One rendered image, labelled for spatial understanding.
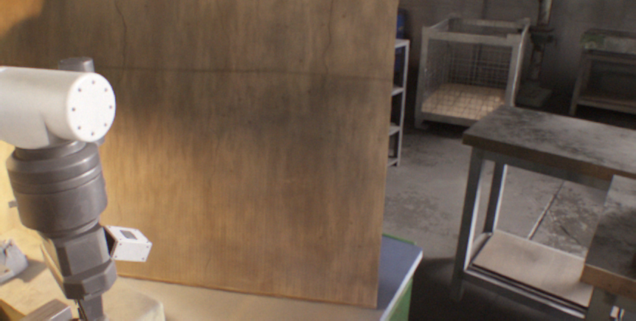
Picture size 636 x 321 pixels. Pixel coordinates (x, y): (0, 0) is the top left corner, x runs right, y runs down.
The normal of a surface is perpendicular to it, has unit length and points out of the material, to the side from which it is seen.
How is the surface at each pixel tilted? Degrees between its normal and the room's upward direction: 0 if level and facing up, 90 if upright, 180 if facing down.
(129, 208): 76
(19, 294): 0
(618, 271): 0
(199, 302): 61
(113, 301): 0
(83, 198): 90
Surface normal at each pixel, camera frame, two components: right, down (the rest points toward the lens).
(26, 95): -0.23, -0.15
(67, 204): 0.58, 0.31
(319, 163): -0.15, 0.14
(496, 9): -0.61, 0.29
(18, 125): -0.27, 0.36
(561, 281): 0.01, -0.93
